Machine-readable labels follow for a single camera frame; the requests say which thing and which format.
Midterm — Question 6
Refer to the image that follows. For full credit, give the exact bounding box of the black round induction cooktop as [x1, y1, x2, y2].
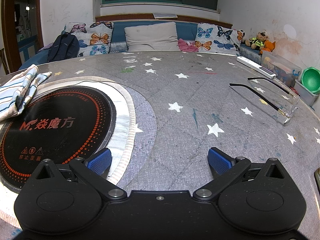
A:
[1, 86, 116, 193]

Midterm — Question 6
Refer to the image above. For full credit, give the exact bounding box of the dark blue backpack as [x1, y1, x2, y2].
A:
[47, 33, 80, 62]

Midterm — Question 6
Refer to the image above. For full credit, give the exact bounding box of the pink crumpled cloth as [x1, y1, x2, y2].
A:
[178, 38, 199, 52]

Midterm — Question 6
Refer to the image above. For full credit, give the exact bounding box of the white remote control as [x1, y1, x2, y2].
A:
[236, 56, 276, 79]

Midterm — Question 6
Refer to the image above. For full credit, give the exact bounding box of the clear plastic toy box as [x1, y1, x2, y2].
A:
[261, 51, 302, 87]

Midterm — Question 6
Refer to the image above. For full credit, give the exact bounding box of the green plastic bowl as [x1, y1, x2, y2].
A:
[300, 67, 320, 94]

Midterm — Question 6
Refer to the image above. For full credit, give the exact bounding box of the left butterfly print pillow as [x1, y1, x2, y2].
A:
[64, 21, 114, 57]

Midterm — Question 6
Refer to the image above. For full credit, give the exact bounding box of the blue white striped garment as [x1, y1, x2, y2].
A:
[0, 64, 52, 121]

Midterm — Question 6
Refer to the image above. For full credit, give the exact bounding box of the orange plush toy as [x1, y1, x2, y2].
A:
[260, 40, 276, 55]

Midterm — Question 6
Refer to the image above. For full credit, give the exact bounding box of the right butterfly print pillow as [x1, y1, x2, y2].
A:
[194, 23, 244, 56]

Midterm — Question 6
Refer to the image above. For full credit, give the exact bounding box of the book on window ledge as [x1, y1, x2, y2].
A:
[153, 13, 178, 19]

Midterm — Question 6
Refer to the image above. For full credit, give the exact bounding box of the butterfly print pillow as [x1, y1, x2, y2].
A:
[194, 23, 244, 56]
[64, 21, 114, 57]

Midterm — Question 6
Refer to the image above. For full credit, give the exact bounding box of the grey star quilted table cover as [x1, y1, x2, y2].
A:
[0, 51, 320, 240]

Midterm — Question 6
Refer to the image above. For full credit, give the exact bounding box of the black smartphone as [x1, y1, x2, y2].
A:
[314, 168, 320, 190]

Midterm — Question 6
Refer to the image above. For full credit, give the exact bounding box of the teddy bear in yellow vest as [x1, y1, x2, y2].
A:
[245, 31, 268, 50]

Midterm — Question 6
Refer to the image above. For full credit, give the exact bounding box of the white plastic bin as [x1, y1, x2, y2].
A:
[294, 80, 319, 106]

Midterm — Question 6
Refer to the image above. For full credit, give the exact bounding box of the clear acrylic glasses stand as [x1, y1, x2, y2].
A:
[229, 77, 300, 125]

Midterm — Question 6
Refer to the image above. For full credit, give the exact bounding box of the grey plain cushion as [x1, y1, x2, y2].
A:
[124, 22, 180, 52]

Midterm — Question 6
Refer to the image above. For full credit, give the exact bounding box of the blue sofa bench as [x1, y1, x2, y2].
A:
[20, 21, 261, 69]

